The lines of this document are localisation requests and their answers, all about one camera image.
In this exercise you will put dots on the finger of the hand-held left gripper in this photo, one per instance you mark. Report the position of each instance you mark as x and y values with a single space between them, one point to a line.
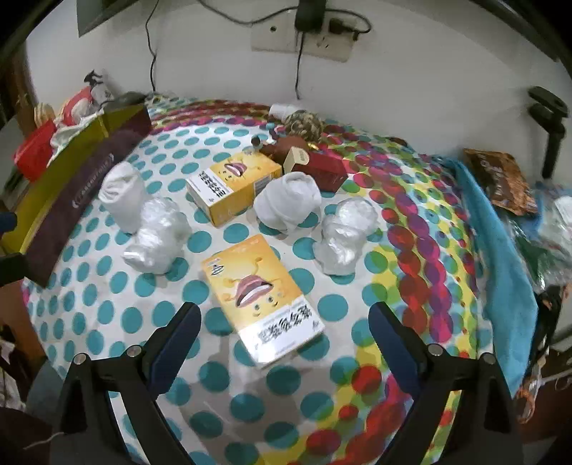
13 268
8 223

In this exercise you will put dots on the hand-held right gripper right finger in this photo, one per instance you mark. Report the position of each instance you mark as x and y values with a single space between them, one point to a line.
393 344

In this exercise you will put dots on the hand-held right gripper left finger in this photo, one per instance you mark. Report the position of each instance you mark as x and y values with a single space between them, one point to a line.
178 344

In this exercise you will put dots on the yellow cartoon face box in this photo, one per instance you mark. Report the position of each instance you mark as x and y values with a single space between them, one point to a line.
232 188
259 295

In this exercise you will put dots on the gold tin box maroon outside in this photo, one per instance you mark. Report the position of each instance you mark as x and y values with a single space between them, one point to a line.
89 174

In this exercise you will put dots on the clear plastic bag bundle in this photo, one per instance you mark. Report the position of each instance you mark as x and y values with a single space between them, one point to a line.
156 237
346 237

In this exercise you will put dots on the white sock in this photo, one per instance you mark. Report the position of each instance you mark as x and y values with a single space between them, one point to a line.
288 201
123 192

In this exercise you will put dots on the red box with cream end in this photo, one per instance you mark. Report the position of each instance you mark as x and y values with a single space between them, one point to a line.
321 172

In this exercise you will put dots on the brown toy figurine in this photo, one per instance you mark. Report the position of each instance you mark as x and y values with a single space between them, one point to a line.
286 150

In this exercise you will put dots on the polka dot tablecloth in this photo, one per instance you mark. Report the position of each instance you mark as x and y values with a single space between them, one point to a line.
313 402

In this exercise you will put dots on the blue towel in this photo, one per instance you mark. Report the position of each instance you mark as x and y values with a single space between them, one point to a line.
500 277

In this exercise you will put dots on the spray bottle with black trigger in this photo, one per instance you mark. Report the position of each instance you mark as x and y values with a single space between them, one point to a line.
105 91

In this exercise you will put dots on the black set-top box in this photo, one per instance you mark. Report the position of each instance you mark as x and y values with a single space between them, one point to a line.
127 100

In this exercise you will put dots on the clear plastic bags with contents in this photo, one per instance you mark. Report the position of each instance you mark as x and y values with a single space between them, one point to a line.
549 232

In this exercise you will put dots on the brown snack bag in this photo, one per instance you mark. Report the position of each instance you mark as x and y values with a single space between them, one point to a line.
502 179

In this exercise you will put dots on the black television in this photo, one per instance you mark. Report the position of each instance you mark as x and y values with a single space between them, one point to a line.
102 15

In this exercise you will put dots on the small white roll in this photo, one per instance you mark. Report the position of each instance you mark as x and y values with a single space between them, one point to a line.
281 111

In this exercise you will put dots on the black power adapter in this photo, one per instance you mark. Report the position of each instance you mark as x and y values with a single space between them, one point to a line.
310 18

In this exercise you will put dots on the black clamp mount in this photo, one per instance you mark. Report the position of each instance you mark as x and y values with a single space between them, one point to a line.
552 147

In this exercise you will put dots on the white wall socket plate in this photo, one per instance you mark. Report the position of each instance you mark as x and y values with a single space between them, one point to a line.
277 38

